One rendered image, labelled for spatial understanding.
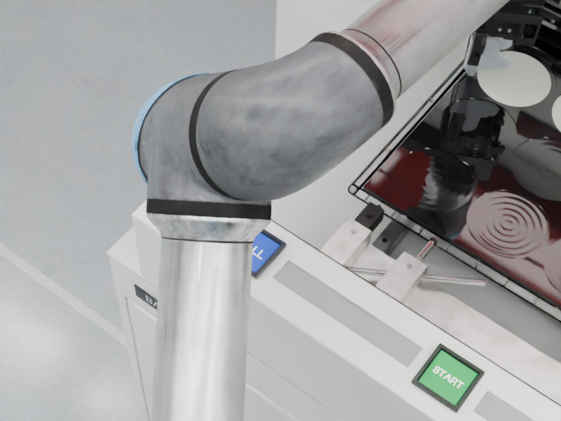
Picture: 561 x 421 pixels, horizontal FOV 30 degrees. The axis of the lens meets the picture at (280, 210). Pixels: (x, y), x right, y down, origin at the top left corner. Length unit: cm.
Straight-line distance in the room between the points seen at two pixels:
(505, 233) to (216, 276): 48
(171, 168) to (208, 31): 183
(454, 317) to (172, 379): 42
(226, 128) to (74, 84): 182
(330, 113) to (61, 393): 144
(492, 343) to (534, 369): 6
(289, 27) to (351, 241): 70
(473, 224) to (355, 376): 28
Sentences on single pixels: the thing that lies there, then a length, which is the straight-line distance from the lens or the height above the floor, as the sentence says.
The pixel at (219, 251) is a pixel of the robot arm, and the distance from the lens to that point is 94.
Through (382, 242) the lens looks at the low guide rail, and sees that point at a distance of 133.
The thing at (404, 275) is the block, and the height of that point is 91.
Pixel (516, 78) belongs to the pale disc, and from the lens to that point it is 147.
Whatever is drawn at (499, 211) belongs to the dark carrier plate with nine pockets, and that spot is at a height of 90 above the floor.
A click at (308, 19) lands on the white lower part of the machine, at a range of 183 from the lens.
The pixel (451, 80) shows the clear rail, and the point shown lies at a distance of 144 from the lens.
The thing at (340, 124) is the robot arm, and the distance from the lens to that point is 84.
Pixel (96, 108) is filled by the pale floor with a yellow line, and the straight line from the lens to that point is 260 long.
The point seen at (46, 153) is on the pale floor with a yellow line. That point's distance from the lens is 253.
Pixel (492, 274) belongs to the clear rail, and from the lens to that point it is 127.
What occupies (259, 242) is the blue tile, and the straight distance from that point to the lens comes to 118.
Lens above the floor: 195
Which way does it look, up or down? 55 degrees down
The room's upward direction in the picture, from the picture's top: 2 degrees clockwise
